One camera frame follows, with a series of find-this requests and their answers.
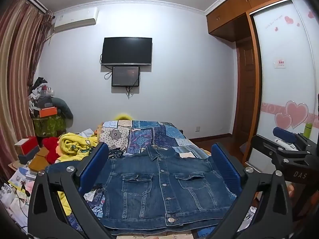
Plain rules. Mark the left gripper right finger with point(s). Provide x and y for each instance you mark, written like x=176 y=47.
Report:
x=262 y=208

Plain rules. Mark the blue denim jacket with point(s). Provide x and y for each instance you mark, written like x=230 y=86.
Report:
x=158 y=191

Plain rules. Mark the clothes pile on green chair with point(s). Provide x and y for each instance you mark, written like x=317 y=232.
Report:
x=41 y=96

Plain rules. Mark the green bottle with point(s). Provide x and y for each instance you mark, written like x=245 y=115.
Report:
x=307 y=130

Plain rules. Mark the red and white box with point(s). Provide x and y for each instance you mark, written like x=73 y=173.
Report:
x=25 y=145

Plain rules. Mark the red plush cloth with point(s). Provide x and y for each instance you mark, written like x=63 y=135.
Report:
x=51 y=144

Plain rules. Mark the yellow cartoon blanket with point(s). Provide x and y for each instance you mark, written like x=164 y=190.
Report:
x=73 y=147

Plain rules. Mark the orange box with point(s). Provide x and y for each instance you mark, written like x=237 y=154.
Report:
x=46 y=112

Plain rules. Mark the blue patchwork bed cover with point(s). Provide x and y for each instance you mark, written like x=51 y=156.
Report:
x=129 y=137

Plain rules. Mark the wooden wardrobe with glass door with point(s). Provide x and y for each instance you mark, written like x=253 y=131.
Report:
x=277 y=54

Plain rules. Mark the striped brown curtain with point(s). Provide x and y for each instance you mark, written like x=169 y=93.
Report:
x=24 y=30

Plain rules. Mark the white air conditioner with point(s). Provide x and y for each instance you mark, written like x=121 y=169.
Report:
x=75 y=19

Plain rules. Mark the small black wall monitor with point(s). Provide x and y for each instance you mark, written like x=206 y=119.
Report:
x=125 y=76

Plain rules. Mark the black wall television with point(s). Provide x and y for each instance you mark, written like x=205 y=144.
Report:
x=127 y=51

